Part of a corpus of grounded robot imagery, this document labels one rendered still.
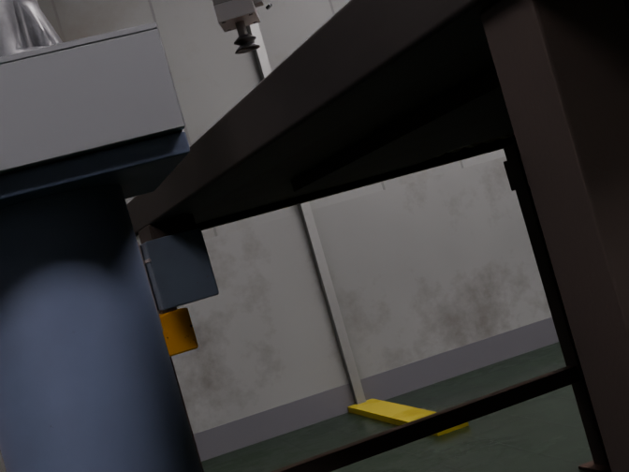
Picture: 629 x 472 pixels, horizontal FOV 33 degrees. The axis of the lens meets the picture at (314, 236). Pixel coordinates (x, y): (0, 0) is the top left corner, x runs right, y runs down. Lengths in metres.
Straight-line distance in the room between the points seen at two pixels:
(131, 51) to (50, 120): 0.09
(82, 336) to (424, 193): 3.99
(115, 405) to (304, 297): 3.74
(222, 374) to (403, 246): 1.00
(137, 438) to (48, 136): 0.27
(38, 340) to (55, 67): 0.23
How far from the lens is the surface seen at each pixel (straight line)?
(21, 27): 1.01
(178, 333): 2.01
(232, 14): 1.76
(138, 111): 0.89
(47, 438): 0.95
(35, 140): 0.88
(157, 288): 1.80
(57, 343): 0.93
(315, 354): 4.67
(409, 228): 4.82
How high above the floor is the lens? 0.75
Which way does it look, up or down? level
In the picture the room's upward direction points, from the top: 16 degrees counter-clockwise
